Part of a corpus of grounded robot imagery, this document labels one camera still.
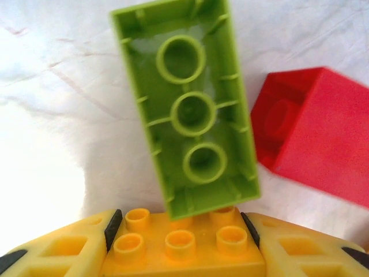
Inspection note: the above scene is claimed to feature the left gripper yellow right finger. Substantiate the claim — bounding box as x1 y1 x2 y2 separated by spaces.
240 212 369 277

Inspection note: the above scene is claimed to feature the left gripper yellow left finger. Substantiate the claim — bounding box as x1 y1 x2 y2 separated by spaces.
0 209 124 277

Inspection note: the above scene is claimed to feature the yellow lego brick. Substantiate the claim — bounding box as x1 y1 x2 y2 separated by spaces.
99 206 268 277

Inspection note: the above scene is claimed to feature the green two-by-four lego brick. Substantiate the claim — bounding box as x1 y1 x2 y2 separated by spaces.
108 0 262 219

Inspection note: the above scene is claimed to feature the red lego brick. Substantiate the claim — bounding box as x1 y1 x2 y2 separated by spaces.
250 66 369 209

